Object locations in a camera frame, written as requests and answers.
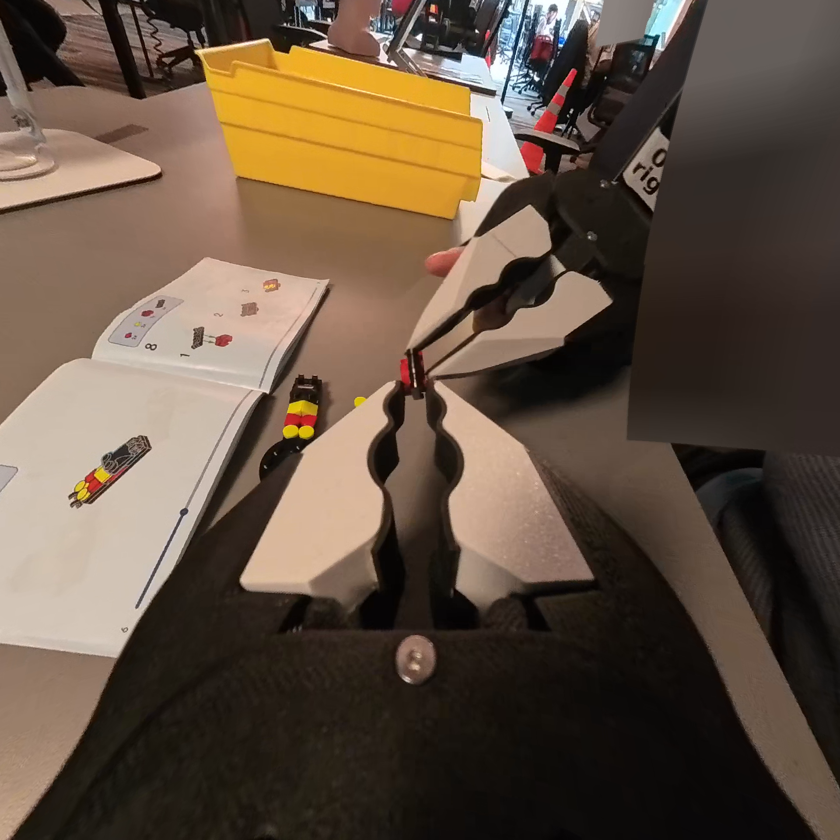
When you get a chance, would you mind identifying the white instruction booklet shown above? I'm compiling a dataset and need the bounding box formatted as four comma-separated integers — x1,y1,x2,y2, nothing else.
0,256,330,658

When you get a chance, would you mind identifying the clear glass stand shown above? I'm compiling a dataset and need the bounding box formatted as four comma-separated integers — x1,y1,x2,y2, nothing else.
0,0,60,181

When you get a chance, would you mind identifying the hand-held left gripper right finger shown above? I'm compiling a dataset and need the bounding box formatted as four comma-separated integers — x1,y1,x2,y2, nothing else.
425,381,595,601

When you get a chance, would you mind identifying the black yellow red lego model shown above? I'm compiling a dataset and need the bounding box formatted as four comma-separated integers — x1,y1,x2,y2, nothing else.
259,374,324,480

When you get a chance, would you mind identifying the person's clothed body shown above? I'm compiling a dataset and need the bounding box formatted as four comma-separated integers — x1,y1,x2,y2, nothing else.
682,446,840,664

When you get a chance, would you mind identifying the pale pink object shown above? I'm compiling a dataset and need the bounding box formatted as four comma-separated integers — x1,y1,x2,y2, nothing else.
327,0,383,56

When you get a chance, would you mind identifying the person's right hand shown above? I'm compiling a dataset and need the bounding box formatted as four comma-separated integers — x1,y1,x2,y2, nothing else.
425,248,641,421

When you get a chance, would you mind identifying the yellow plastic bin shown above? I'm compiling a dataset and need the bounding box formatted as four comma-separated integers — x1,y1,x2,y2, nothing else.
197,38,484,221

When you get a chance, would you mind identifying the white flat base plate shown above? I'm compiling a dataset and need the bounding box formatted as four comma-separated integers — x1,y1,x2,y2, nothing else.
0,125,163,214

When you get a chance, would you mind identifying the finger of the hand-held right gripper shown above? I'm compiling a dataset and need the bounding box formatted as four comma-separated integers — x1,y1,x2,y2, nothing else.
425,269,614,383
406,203,567,361

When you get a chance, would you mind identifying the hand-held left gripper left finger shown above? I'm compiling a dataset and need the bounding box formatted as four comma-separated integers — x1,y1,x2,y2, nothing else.
239,379,403,605

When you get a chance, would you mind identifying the orange traffic cone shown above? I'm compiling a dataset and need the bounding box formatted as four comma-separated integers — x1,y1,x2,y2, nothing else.
518,67,578,175

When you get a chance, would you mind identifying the black lego plate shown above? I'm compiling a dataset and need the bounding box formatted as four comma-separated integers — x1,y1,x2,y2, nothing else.
402,351,431,400

